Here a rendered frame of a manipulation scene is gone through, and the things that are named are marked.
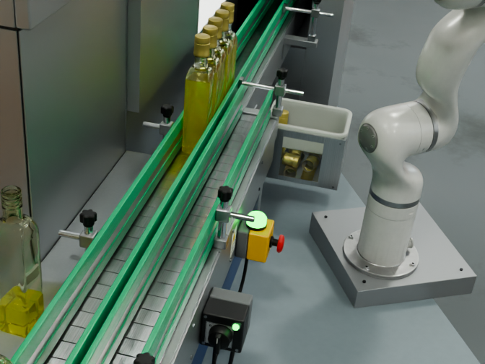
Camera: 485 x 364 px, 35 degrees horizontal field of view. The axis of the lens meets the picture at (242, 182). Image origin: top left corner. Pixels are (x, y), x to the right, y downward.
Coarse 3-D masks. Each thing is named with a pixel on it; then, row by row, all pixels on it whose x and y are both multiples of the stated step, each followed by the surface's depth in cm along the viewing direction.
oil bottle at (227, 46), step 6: (222, 42) 184; (228, 42) 185; (228, 48) 184; (228, 54) 184; (228, 60) 185; (228, 66) 187; (228, 72) 188; (228, 78) 189; (228, 84) 191; (228, 90) 192
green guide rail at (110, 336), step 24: (240, 96) 191; (216, 144) 172; (192, 192) 158; (168, 216) 141; (168, 240) 144; (144, 264) 129; (144, 288) 132; (120, 312) 120; (96, 336) 113; (120, 336) 123; (96, 360) 112
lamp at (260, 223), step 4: (252, 212) 165; (256, 212) 165; (260, 212) 165; (256, 216) 164; (260, 216) 164; (264, 216) 164; (256, 220) 163; (260, 220) 163; (264, 220) 164; (248, 224) 164; (252, 224) 164; (256, 224) 163; (260, 224) 163; (264, 224) 164; (248, 228) 165; (252, 228) 164; (256, 228) 164; (260, 228) 164; (264, 228) 165
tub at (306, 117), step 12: (288, 108) 219; (300, 108) 218; (312, 108) 217; (324, 108) 217; (336, 108) 216; (288, 120) 220; (300, 120) 220; (312, 120) 219; (324, 120) 218; (336, 120) 217; (348, 120) 210; (312, 132) 203; (324, 132) 203; (336, 132) 219; (348, 132) 205
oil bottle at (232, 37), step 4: (228, 32) 188; (232, 32) 190; (228, 36) 188; (232, 36) 189; (236, 36) 191; (232, 40) 188; (236, 40) 191; (232, 44) 188; (236, 44) 192; (232, 48) 189; (236, 48) 193; (232, 52) 189; (236, 52) 194; (232, 56) 190; (232, 60) 191; (232, 64) 192; (232, 68) 193; (232, 72) 194; (232, 76) 195; (232, 80) 196
